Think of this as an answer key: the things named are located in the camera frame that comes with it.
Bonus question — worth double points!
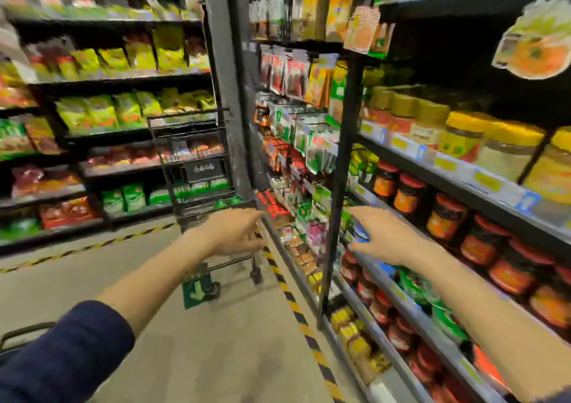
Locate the person's right hand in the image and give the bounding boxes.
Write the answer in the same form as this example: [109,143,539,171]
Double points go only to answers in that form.
[347,206,443,276]

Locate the dark blue left sleeve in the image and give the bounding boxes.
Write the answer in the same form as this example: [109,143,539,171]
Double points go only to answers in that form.
[0,299,136,403]

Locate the dark blue right sleeve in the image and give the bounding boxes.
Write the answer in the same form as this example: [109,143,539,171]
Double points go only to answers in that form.
[531,387,571,403]

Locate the group of gold lid jars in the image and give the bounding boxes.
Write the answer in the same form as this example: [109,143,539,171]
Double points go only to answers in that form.
[363,85,451,149]

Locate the black plastic shopping basket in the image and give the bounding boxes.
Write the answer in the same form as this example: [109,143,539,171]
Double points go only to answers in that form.
[0,321,58,366]

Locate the person's left hand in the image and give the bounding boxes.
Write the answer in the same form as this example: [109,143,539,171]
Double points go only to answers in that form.
[192,210,268,258]

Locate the pink hanging sign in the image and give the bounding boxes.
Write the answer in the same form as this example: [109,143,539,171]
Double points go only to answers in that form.
[343,5,381,56]

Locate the group of small red packets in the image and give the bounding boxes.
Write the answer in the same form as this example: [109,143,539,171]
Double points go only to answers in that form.
[256,189,291,220]

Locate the person's left forearm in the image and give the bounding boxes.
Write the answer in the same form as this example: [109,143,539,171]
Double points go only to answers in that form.
[96,230,211,336]

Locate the dark blue sleeve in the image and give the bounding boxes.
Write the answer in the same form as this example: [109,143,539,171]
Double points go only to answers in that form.
[531,387,571,403]
[0,299,136,403]

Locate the black snack shelving unit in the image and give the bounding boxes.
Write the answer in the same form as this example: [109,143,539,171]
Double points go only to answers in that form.
[0,0,237,256]

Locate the rows of colourful snack bags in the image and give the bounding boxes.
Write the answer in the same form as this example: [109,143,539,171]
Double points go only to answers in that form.
[0,0,233,232]

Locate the green floor arrow sticker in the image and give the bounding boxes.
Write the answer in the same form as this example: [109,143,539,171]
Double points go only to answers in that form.
[181,273,215,311]

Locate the person's right forearm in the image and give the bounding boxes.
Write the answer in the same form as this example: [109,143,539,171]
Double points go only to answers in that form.
[419,244,571,401]

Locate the row of red white packets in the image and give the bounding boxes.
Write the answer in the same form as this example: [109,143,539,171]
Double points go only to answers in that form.
[258,44,313,101]

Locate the black wire shopping cart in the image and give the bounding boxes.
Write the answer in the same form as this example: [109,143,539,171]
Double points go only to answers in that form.
[147,107,264,301]

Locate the red yellow label paste jar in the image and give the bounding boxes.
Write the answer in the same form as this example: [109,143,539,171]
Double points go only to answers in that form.
[439,111,496,163]

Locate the noodle picture hanging sign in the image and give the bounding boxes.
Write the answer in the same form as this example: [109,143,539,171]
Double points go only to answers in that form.
[491,0,571,81]

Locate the row of red lid jars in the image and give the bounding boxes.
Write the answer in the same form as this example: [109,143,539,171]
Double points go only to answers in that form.
[372,159,571,332]

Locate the group of assorted food packets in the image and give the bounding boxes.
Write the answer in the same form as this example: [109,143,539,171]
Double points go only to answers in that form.
[247,0,384,283]

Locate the yellow black floor tape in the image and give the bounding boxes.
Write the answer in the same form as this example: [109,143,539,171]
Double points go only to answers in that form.
[0,222,179,275]

